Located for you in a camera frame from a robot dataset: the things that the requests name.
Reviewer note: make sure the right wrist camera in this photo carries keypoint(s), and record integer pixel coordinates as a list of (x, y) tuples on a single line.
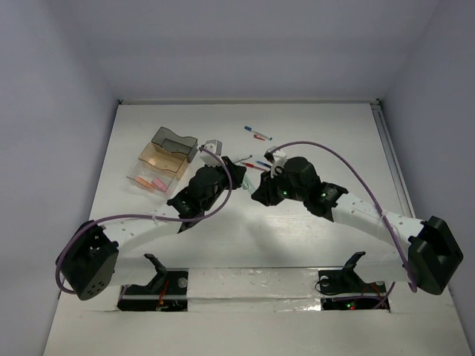
[(277, 158)]

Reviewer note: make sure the red gel pen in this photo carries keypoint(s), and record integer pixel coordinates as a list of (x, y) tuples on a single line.
[(252, 166)]

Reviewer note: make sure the orange highlighter marker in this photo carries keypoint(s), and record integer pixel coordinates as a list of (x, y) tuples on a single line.
[(144, 183)]

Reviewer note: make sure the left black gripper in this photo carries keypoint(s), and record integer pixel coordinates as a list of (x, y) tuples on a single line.
[(237, 171)]

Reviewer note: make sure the blue capped white pen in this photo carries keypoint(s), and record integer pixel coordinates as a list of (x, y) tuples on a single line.
[(253, 131)]

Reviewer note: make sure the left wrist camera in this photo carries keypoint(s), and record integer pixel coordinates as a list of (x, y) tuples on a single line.
[(210, 152)]

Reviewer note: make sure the clear plastic container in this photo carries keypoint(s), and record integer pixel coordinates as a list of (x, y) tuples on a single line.
[(147, 172)]

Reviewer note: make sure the blue gel pen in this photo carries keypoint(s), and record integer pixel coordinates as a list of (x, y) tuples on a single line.
[(264, 164)]

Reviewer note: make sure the green highlighter marker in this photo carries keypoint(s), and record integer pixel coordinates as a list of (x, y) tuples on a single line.
[(248, 185)]

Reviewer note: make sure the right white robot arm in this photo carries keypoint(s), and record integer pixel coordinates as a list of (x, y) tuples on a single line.
[(429, 247)]

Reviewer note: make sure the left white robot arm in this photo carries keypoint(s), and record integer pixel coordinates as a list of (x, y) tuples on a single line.
[(94, 257)]

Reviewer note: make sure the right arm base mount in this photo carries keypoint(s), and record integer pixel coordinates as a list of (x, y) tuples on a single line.
[(341, 289)]

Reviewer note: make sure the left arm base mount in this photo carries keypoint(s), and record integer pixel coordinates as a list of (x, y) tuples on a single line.
[(165, 292)]

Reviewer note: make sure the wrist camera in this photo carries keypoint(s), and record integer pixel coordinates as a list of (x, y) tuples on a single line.
[(277, 158), (210, 152)]

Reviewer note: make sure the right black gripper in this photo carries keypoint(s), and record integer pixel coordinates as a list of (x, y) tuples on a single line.
[(265, 193)]

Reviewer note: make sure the pink highlighter marker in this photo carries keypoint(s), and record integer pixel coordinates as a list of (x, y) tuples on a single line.
[(159, 185)]

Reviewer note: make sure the blue ballpoint pen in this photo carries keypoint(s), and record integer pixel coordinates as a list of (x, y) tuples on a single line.
[(244, 158)]

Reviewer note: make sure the aluminium side rail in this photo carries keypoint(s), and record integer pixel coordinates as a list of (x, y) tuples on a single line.
[(393, 163)]

